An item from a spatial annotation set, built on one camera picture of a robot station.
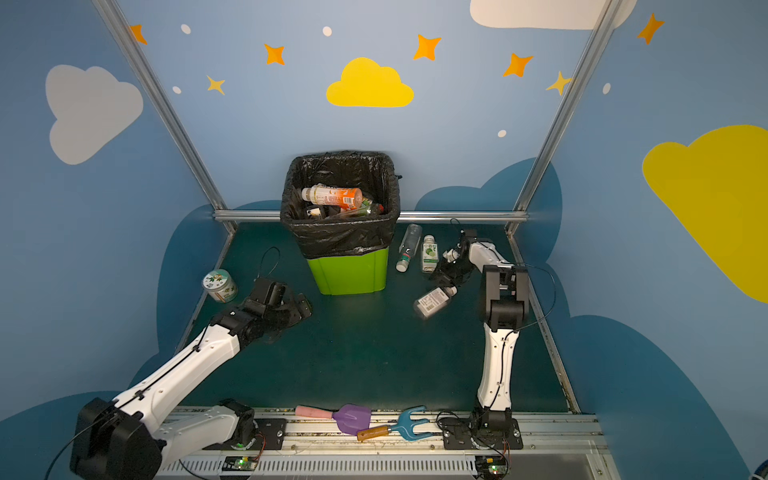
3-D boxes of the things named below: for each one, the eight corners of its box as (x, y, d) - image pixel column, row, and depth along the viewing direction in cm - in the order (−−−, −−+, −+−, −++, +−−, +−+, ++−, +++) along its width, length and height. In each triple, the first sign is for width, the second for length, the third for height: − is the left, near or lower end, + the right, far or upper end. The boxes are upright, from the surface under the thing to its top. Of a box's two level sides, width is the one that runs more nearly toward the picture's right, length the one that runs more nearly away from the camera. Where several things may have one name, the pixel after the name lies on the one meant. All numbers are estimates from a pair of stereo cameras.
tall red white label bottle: (392, 269, 109) (393, 261, 105) (407, 230, 122) (408, 222, 119) (408, 273, 108) (409, 265, 104) (422, 234, 121) (423, 225, 117)
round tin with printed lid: (211, 303, 101) (198, 288, 94) (219, 285, 106) (207, 269, 99) (234, 303, 101) (223, 288, 94) (241, 285, 106) (231, 269, 99)
